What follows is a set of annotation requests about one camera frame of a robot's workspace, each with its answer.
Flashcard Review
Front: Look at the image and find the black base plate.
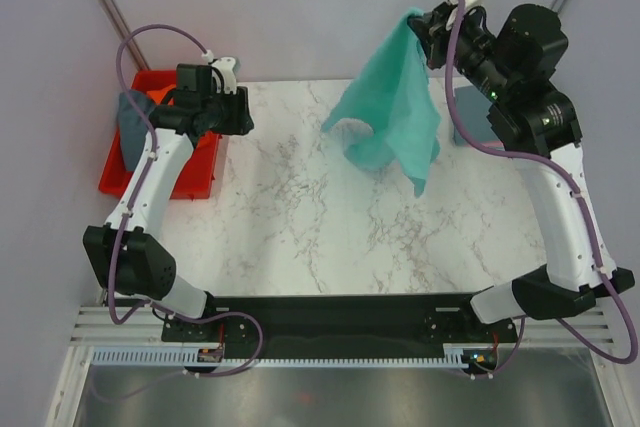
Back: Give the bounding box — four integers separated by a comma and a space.
161, 293, 517, 359

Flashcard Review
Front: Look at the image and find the teal t shirt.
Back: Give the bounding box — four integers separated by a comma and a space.
321, 8, 441, 197

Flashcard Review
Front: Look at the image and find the orange t shirt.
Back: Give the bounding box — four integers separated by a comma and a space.
145, 86, 214, 151

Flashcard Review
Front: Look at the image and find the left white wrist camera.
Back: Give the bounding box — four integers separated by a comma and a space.
201, 49, 239, 94

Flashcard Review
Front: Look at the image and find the folded grey blue shirt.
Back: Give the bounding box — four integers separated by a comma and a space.
454, 86, 499, 145

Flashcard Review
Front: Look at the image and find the folded pink shirt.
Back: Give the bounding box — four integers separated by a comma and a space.
485, 141, 504, 150

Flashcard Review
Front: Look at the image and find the white slotted cable duct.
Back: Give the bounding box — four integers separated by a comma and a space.
91, 345, 495, 369

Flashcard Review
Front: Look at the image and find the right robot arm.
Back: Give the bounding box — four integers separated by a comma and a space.
407, 3, 635, 341

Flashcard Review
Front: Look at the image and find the grey blue crumpled shirt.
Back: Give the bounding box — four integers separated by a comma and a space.
117, 93, 148, 172

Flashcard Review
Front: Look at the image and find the aluminium frame rail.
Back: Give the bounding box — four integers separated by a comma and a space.
69, 304, 617, 348

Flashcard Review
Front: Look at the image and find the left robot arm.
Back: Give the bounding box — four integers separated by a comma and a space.
83, 57, 254, 340

